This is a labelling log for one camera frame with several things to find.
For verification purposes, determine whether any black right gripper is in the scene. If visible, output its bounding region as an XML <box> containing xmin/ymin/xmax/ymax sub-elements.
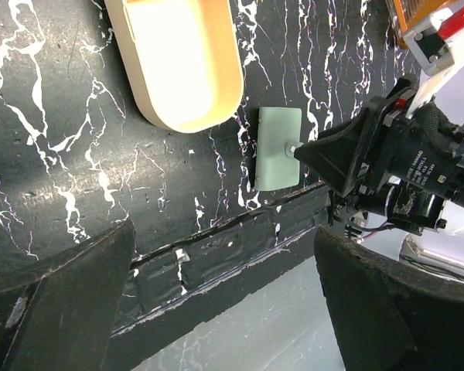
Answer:
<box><xmin>294</xmin><ymin>77</ymin><xmax>464</xmax><ymax>235</ymax></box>

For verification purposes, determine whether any beige oval tray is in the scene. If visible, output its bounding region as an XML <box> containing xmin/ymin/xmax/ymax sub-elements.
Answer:
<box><xmin>105</xmin><ymin>1</ymin><xmax>244</xmax><ymax>134</ymax></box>

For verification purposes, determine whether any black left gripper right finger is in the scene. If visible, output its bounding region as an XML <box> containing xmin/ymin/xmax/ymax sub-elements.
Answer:
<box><xmin>314</xmin><ymin>227</ymin><xmax>464</xmax><ymax>370</ymax></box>

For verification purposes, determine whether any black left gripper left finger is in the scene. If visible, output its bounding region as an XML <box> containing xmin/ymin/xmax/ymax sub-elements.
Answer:
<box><xmin>0</xmin><ymin>220</ymin><xmax>135</xmax><ymax>370</ymax></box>

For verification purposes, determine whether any orange wooden shelf rack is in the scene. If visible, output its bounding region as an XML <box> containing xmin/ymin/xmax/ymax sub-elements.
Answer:
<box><xmin>385</xmin><ymin>0</ymin><xmax>455</xmax><ymax>49</ymax></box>

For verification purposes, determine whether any green card holder wallet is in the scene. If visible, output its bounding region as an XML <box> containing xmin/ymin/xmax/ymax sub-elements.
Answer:
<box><xmin>254</xmin><ymin>107</ymin><xmax>302</xmax><ymax>192</ymax></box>

